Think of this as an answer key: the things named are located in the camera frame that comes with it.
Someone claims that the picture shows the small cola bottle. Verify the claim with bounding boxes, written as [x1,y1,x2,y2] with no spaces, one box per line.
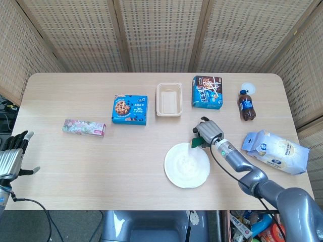
[237,89,257,122]

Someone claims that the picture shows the white blue snack bag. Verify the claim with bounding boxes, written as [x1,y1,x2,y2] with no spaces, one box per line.
[241,129,310,176]

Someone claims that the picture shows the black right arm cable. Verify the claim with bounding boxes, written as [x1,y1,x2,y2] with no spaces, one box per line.
[208,135,286,242]

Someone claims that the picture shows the beige plastic food container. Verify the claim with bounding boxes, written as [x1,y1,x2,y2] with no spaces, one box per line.
[155,82,183,118]

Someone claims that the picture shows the bamboo screen panel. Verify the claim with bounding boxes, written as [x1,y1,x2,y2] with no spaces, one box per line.
[262,0,323,202]
[15,0,131,74]
[0,0,64,106]
[112,0,210,74]
[189,0,316,74]

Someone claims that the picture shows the blue cookie box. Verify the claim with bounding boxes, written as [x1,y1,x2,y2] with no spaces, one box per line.
[111,94,149,126]

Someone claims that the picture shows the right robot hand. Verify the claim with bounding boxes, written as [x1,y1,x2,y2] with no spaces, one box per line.
[193,116,225,148]

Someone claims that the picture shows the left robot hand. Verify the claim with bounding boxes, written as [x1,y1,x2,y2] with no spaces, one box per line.
[0,130,41,180]

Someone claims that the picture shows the white metal bracket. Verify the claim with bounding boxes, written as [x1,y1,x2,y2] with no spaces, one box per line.
[189,210,200,229]

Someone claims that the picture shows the orange round tub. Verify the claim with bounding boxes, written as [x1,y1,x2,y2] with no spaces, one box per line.
[259,222,286,242]

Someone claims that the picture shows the pink storage crate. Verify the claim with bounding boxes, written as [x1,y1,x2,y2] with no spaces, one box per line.
[225,210,282,242]

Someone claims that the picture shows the grey robot torso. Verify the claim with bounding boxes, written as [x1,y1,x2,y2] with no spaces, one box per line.
[100,210,210,242]

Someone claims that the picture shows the white round plate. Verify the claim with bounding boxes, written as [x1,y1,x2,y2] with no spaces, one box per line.
[164,142,211,189]

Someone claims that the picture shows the blue plastic bottle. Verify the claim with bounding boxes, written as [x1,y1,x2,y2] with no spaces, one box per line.
[251,213,275,238]

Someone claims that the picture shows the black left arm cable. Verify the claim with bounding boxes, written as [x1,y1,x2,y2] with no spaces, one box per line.
[10,191,53,242]

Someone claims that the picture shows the thin black torso cable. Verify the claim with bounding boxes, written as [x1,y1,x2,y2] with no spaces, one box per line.
[186,210,191,242]

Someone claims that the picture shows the pink floral box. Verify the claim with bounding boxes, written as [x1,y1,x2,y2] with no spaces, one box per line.
[62,118,107,138]

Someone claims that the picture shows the blue chocolate stick box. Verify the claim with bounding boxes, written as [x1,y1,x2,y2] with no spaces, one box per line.
[191,76,224,110]

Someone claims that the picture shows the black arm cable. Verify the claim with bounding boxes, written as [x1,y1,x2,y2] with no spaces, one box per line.
[208,135,286,242]
[10,191,53,242]

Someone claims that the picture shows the black cable bundle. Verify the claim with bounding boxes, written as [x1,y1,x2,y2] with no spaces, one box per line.
[0,94,20,134]

